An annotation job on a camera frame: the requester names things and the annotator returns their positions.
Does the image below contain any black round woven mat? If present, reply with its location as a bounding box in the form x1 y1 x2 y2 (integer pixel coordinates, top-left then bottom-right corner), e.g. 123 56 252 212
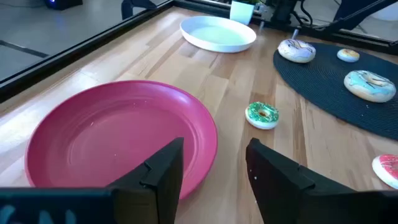
272 42 398 141

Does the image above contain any pink round plate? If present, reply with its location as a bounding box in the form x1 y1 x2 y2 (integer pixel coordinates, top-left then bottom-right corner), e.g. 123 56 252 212
24 80 218 200

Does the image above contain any small red iced donut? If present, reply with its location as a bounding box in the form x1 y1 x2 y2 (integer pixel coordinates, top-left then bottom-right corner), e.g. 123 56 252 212
371 154 398 190

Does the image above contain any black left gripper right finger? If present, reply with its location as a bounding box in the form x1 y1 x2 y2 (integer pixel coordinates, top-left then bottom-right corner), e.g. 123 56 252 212
245 138 355 224

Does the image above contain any large pink striped donut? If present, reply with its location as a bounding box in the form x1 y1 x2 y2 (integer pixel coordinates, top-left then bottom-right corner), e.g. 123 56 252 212
277 39 317 64

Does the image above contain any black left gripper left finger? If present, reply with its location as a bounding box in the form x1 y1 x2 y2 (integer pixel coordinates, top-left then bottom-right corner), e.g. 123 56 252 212
107 137 185 224

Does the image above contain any small yellow iced donut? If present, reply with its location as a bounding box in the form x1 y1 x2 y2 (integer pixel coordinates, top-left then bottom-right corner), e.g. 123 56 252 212
336 48 361 63

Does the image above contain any white round plate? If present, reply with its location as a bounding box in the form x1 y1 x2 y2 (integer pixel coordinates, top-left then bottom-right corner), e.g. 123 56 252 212
179 15 257 54

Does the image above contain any black frame hook bracket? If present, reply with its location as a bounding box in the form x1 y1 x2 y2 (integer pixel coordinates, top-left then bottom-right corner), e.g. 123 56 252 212
121 0 158 20

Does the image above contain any small green iced donut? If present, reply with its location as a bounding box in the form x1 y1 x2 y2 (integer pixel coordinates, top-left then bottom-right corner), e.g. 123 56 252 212
244 101 280 131

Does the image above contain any black device blue light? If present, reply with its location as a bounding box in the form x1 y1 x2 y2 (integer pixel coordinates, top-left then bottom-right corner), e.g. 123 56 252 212
43 0 83 11

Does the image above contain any large mint striped donut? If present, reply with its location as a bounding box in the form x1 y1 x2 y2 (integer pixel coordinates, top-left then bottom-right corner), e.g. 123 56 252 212
343 70 397 103

